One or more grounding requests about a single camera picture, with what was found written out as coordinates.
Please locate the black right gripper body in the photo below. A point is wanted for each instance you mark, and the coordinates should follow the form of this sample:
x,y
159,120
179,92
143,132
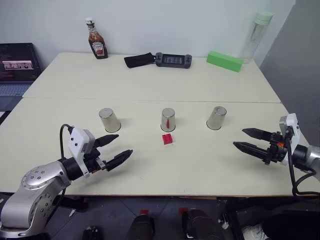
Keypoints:
x,y
276,147

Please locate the ketchup bottle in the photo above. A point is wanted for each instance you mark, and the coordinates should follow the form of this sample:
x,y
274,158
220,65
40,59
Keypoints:
x,y
98,41

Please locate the white sneaker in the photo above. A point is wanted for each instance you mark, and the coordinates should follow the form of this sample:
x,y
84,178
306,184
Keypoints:
x,y
255,232

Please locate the black handheld controller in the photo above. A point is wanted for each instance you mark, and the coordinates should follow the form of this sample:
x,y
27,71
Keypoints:
x,y
173,60

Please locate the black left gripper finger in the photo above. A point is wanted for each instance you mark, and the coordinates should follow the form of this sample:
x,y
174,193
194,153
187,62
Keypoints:
x,y
106,140
120,157

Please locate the dark rounded robot foot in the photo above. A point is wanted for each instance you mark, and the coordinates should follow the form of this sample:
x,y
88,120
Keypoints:
x,y
200,225
142,227

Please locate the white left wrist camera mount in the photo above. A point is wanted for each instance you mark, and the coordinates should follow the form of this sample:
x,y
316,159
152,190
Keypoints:
x,y
79,143

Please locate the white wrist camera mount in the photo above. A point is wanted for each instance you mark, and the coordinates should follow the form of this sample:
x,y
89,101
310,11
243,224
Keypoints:
x,y
79,143
292,130

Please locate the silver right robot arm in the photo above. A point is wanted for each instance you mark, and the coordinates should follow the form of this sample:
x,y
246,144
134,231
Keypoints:
x,y
309,156

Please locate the red toy brick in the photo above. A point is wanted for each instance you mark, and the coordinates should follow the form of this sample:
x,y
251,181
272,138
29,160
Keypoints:
x,y
167,139

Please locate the green rectangular block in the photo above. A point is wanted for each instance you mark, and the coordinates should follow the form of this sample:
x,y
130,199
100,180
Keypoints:
x,y
224,61

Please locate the open laptop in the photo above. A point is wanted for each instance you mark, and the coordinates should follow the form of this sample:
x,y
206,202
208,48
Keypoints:
x,y
15,72

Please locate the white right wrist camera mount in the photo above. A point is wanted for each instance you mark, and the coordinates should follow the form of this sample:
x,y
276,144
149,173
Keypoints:
x,y
292,130

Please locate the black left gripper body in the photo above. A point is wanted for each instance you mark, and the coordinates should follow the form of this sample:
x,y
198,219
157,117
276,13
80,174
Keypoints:
x,y
95,160

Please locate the steel cup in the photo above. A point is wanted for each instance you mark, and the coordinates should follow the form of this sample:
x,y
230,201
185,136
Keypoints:
x,y
168,119
216,118
109,120

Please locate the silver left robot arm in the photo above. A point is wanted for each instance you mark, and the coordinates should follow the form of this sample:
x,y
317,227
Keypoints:
x,y
37,190

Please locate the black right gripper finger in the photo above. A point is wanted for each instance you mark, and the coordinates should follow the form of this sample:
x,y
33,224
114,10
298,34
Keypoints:
x,y
249,148
256,133

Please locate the black cloth pouch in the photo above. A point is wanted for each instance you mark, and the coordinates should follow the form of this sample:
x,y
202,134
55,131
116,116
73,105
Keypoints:
x,y
139,60

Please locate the clear bottle with green lid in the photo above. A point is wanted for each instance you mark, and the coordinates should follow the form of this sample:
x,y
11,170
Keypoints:
x,y
254,37

